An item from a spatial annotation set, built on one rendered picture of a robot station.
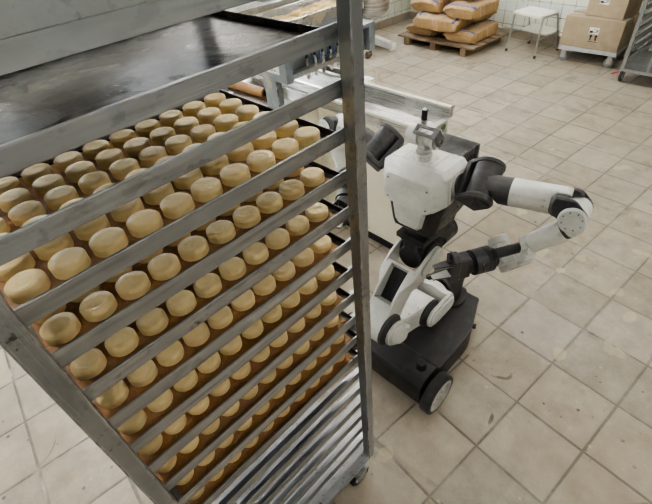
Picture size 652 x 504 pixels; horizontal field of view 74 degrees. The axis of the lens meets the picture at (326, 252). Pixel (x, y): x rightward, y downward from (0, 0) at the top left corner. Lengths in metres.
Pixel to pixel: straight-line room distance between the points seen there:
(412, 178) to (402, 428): 1.13
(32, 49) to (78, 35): 0.05
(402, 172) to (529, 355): 1.26
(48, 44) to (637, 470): 2.25
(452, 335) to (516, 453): 0.55
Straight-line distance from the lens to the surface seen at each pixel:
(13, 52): 0.54
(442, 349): 2.12
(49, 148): 0.57
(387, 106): 2.62
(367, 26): 2.91
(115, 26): 0.57
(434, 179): 1.47
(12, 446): 2.64
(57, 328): 0.73
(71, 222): 0.60
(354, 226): 0.94
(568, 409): 2.30
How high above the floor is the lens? 1.88
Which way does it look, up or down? 41 degrees down
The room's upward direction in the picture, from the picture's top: 6 degrees counter-clockwise
